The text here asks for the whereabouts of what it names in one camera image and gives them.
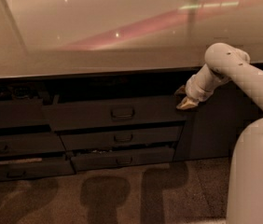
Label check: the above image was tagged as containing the dark grey cabinet door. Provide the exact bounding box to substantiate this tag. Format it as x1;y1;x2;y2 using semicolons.
173;82;263;161

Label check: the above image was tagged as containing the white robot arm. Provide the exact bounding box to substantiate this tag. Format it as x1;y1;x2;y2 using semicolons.
176;43;263;224

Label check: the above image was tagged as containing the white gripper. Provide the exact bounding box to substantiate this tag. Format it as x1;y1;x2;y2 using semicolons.
174;75;214;110

